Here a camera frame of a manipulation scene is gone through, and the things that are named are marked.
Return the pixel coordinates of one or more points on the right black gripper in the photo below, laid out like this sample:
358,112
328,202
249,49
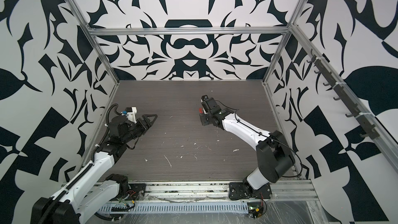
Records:
203,119

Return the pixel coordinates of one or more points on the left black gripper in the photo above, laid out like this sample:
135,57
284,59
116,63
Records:
147,122

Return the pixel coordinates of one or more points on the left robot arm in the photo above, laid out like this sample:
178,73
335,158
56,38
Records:
77,202

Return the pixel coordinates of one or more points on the small electronics board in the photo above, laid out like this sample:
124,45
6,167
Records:
257,211

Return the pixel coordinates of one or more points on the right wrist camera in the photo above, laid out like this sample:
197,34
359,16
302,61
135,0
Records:
208,103

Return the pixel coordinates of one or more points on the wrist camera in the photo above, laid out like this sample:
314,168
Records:
208,103
130,112

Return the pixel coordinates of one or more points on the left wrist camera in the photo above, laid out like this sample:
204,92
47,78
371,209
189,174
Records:
130,112

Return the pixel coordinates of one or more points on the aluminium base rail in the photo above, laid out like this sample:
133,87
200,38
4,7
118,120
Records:
213,191

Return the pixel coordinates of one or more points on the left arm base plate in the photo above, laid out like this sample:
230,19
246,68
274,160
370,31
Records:
135,191

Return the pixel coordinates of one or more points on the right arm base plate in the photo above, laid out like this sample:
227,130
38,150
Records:
240,191

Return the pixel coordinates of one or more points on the white cable duct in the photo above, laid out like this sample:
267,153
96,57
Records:
177,208

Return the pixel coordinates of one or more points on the black wall hook rack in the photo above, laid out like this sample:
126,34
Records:
345,94

